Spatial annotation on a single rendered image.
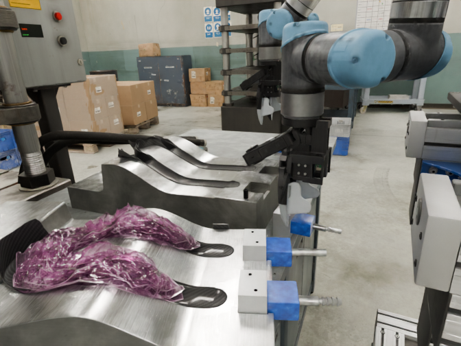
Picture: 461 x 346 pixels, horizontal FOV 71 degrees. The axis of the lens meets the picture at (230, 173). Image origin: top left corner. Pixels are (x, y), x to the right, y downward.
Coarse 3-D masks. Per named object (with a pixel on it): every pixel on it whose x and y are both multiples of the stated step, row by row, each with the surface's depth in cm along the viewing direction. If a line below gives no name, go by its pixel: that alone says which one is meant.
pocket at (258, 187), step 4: (248, 184) 70; (252, 184) 71; (256, 184) 71; (260, 184) 71; (264, 184) 70; (268, 184) 69; (244, 188) 68; (248, 188) 71; (252, 188) 72; (256, 188) 71; (260, 188) 71; (264, 188) 70; (268, 188) 70; (256, 192) 72; (260, 192) 71; (264, 192) 71; (268, 192) 69; (264, 196) 67
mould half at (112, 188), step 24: (192, 144) 92; (120, 168) 72; (144, 168) 74; (192, 168) 82; (72, 192) 81; (96, 192) 78; (120, 192) 74; (144, 192) 72; (168, 192) 69; (192, 192) 68; (216, 192) 67; (240, 192) 66; (192, 216) 69; (216, 216) 66; (240, 216) 64; (264, 216) 68
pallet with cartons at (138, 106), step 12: (120, 84) 501; (132, 84) 492; (144, 84) 524; (120, 96) 491; (132, 96) 491; (144, 96) 526; (132, 108) 495; (144, 108) 528; (156, 108) 567; (132, 120) 500; (144, 120) 530; (156, 120) 570; (132, 132) 509
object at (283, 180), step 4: (284, 164) 60; (280, 168) 59; (284, 168) 58; (280, 172) 59; (284, 172) 59; (280, 176) 59; (284, 176) 59; (288, 176) 59; (280, 180) 59; (284, 180) 59; (288, 180) 60; (280, 184) 59; (284, 184) 59; (280, 188) 59; (284, 188) 59; (280, 192) 60; (284, 192) 60; (280, 196) 60; (284, 196) 60; (280, 200) 60; (284, 200) 60; (284, 204) 60
